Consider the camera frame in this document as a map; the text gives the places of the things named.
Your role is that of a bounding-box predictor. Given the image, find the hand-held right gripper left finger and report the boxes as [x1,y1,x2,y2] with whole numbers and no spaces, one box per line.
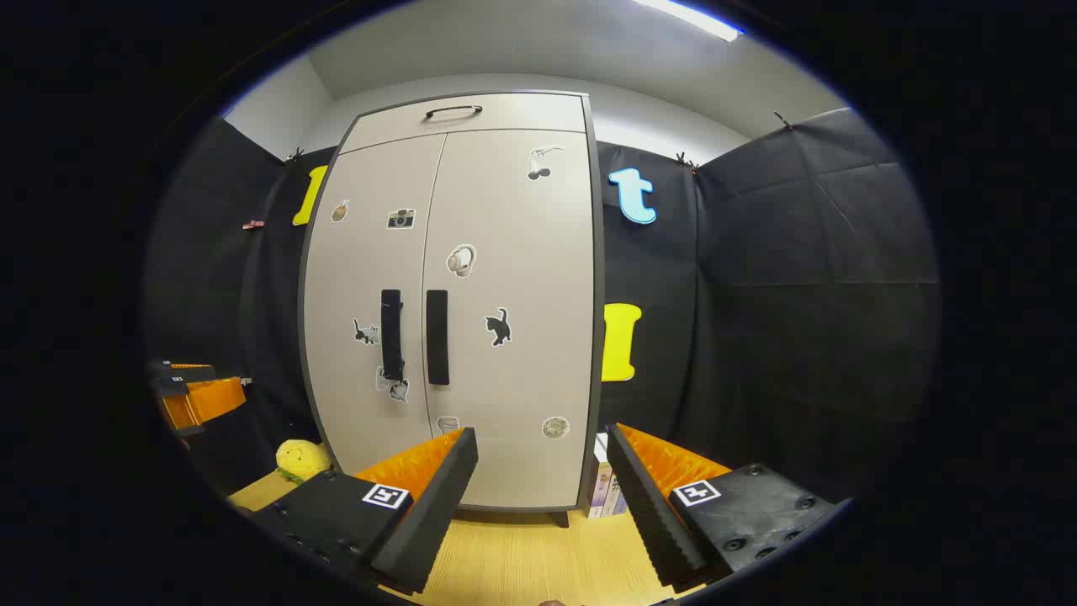
[249,427,480,595]

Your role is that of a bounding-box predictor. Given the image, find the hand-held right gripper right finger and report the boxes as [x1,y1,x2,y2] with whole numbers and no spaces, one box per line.
[606,423,851,594]

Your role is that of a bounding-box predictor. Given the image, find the grey double-door shoe cabinet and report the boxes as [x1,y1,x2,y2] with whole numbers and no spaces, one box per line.
[298,90,605,529]

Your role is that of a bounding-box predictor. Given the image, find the cabinet door with headphone sticker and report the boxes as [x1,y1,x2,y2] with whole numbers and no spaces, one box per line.
[421,129,597,510]

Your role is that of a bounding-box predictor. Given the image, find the yellow plush toy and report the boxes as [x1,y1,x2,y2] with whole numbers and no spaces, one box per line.
[276,439,332,485]

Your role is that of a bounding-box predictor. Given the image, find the ceiling light strip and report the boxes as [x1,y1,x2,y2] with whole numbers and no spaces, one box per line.
[631,0,745,43]

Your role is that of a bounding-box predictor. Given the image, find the black backdrop cloth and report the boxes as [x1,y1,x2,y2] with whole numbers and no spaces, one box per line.
[143,108,939,506]

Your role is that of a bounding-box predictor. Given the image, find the cabinet door with camera sticker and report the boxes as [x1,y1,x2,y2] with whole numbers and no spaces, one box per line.
[303,135,447,476]

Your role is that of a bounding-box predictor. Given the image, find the black door handle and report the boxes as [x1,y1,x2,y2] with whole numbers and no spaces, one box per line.
[426,290,450,386]
[380,289,406,381]

